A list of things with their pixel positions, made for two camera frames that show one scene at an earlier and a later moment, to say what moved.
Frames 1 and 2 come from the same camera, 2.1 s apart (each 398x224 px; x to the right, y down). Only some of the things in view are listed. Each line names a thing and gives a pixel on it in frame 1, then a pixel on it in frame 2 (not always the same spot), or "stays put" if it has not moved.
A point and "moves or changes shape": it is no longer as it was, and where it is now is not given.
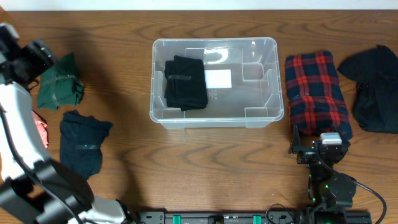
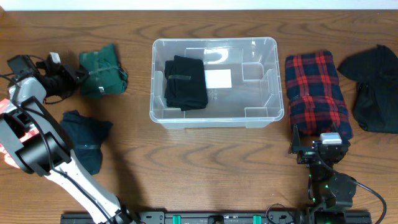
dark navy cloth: (81, 139) stays put
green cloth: (60, 84) moves or changes shape
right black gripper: (307, 152) stays put
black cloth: (185, 86) stays put
